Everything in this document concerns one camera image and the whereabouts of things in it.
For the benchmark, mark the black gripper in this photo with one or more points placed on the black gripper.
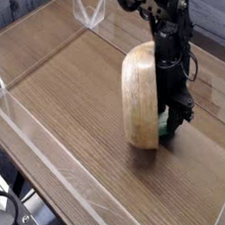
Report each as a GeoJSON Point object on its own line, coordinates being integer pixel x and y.
{"type": "Point", "coordinates": [172, 78]}

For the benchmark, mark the grey metal mount plate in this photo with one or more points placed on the grey metal mount plate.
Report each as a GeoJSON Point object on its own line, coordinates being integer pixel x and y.
{"type": "Point", "coordinates": [26, 219]}

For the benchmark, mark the clear acrylic front barrier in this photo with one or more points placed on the clear acrylic front barrier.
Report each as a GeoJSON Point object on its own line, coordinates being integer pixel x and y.
{"type": "Point", "coordinates": [61, 180]}

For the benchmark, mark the green rectangular block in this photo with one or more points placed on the green rectangular block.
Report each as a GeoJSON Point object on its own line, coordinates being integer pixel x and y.
{"type": "Point", "coordinates": [163, 120]}

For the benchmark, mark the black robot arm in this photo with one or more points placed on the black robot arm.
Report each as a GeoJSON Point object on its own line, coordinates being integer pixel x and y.
{"type": "Point", "coordinates": [172, 29]}

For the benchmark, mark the brown wooden bowl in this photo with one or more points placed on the brown wooden bowl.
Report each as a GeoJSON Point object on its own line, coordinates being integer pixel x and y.
{"type": "Point", "coordinates": [139, 97]}

